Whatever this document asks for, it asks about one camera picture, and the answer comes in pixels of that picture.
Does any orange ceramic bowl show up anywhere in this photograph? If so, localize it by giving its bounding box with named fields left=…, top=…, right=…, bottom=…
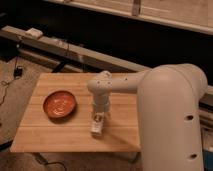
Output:
left=43, top=90, right=77, bottom=118

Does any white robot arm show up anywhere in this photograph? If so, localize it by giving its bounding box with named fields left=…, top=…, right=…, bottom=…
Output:
left=87, top=64, right=208, bottom=171

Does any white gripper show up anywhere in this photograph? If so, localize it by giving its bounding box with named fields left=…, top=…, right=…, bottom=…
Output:
left=92, top=94, right=110, bottom=121

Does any wooden table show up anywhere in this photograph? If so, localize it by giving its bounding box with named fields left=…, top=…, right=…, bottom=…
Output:
left=11, top=73, right=140, bottom=152

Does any long wooden beam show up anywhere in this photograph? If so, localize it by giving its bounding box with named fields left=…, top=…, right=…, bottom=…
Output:
left=0, top=25, right=213, bottom=108

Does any black power adapter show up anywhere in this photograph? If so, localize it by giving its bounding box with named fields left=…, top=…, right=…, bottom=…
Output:
left=13, top=66, right=23, bottom=78

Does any white small box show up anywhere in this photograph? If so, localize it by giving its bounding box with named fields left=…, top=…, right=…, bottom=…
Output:
left=25, top=28, right=43, bottom=38

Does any black cable on floor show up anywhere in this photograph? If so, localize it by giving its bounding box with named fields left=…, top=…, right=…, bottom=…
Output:
left=0, top=54, right=21, bottom=107

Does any white plastic bottle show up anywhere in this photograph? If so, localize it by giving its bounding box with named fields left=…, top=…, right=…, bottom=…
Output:
left=91, top=113, right=104, bottom=136

